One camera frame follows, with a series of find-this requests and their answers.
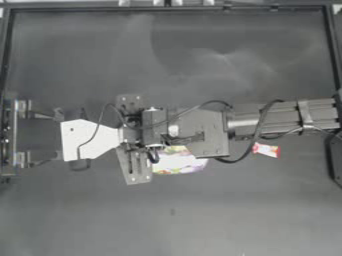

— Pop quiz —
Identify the thin black camera cable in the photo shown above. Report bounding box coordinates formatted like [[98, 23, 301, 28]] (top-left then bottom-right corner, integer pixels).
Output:
[[76, 102, 135, 159]]

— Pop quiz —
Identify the red candy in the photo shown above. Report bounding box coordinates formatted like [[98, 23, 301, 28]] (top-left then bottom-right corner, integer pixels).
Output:
[[251, 142, 282, 159]]

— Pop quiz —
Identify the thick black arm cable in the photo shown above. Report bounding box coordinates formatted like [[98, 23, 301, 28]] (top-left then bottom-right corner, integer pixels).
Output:
[[213, 98, 286, 164]]

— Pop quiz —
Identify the clear bag with pink zip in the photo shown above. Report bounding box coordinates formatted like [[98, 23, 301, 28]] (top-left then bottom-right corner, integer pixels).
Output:
[[151, 144, 210, 176]]

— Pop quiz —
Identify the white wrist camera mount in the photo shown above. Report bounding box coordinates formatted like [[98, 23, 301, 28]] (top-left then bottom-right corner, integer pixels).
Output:
[[59, 118, 124, 163]]

